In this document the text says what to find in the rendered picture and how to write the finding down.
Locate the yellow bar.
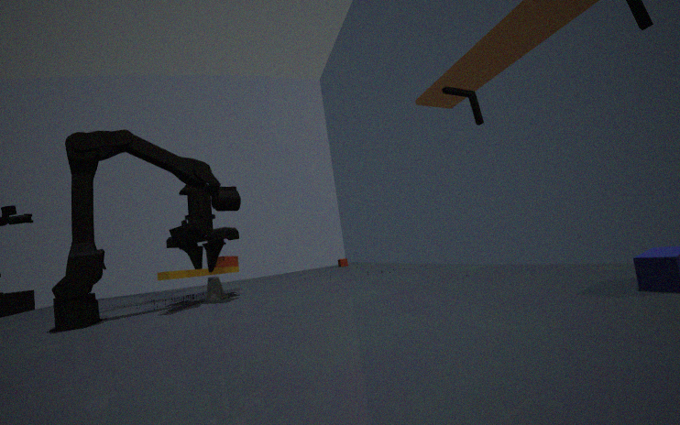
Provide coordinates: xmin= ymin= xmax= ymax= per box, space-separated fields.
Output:
xmin=158 ymin=256 xmax=239 ymax=281

